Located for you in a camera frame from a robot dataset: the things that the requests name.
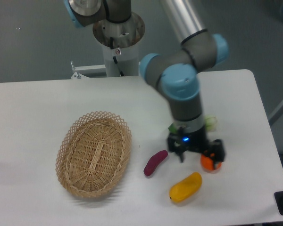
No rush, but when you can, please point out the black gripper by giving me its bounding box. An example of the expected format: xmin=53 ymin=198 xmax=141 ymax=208
xmin=173 ymin=126 xmax=225 ymax=163

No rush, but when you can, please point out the purple sweet potato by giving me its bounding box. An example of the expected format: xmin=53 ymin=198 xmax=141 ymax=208
xmin=143 ymin=150 xmax=168 ymax=177

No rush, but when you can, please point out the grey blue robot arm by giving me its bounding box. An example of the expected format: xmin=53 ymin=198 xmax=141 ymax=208
xmin=64 ymin=0 xmax=229 ymax=170

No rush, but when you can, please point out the orange tangerine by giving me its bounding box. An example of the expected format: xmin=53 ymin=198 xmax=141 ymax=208
xmin=200 ymin=154 xmax=222 ymax=171

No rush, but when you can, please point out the green bok choy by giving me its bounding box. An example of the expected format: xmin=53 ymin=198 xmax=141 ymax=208
xmin=168 ymin=114 xmax=217 ymax=134

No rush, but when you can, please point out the yellow mango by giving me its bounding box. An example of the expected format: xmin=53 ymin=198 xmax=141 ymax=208
xmin=169 ymin=172 xmax=202 ymax=203

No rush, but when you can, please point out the woven wicker basket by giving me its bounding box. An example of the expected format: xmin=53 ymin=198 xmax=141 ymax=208
xmin=56 ymin=111 xmax=132 ymax=198

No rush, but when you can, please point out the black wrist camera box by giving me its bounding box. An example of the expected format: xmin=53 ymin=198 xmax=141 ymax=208
xmin=167 ymin=133 xmax=179 ymax=153

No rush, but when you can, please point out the white metal base frame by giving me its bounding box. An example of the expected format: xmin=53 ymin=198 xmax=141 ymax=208
xmin=70 ymin=61 xmax=107 ymax=79

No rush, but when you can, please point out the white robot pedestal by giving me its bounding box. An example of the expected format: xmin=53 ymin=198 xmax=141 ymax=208
xmin=92 ymin=12 xmax=145 ymax=77

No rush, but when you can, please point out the black cable on pedestal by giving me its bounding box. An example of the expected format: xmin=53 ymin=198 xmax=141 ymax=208
xmin=109 ymin=37 xmax=125 ymax=77

